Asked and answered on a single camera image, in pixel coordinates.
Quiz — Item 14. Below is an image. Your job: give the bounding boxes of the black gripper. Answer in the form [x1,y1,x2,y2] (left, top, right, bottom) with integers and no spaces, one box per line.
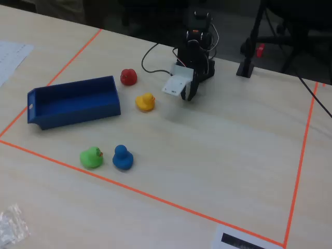
[178,39,209,102]

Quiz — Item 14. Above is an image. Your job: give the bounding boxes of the blue rubber duck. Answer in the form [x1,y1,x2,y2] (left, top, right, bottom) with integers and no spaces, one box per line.
[112,144,134,171]

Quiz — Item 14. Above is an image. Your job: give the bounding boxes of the yellow rubber duck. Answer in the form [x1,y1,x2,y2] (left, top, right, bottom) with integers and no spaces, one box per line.
[134,92,156,113]

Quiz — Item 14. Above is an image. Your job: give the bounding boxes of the red rubber duck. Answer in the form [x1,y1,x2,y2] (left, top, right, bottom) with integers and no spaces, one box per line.
[120,68,138,86]

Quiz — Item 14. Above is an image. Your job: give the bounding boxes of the blue plastic box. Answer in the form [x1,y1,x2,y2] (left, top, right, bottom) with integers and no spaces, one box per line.
[27,75,122,131]

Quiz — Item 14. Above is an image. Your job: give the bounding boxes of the green rubber duck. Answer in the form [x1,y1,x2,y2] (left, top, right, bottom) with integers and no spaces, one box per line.
[79,146,104,169]

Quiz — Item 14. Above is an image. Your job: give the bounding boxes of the small black red device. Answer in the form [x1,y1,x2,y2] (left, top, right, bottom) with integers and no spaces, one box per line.
[236,0,268,78]

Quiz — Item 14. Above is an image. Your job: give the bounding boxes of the orange tape strip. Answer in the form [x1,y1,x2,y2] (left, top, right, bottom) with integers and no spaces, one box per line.
[283,81,320,247]
[0,28,103,138]
[0,139,286,247]

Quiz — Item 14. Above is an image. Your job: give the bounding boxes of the white paper with black bar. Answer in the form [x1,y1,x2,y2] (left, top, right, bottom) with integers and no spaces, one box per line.
[211,224,284,249]

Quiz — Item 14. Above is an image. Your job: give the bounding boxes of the white printed paper sheet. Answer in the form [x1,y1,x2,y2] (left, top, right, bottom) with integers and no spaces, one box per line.
[0,39,35,88]

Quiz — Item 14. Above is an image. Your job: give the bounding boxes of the clear plastic bag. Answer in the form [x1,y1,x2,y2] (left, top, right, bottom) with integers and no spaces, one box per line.
[0,203,32,247]

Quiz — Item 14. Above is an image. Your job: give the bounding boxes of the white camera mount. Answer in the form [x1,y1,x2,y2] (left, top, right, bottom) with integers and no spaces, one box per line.
[161,64,196,97]

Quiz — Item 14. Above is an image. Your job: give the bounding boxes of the black camera cable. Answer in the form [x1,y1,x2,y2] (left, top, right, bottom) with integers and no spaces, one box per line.
[141,42,177,77]

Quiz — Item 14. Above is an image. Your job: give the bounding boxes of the red white servo wires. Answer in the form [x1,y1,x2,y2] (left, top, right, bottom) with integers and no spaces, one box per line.
[207,22,220,60]

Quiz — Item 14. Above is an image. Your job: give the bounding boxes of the long black cable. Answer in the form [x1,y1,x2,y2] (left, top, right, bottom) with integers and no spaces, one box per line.
[294,70,332,119]

